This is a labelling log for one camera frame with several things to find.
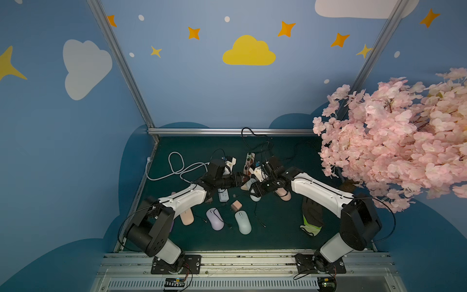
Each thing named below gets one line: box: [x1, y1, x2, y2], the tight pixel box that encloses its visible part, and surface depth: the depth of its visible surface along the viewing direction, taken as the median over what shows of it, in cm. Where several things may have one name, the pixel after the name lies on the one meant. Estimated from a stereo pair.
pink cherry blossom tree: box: [312, 67, 467, 214], surface depth 58 cm
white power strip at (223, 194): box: [217, 188, 230, 202], surface depth 94 cm
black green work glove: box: [299, 196, 325, 237], surface depth 86 cm
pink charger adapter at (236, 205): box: [230, 199, 243, 212], surface depth 92 cm
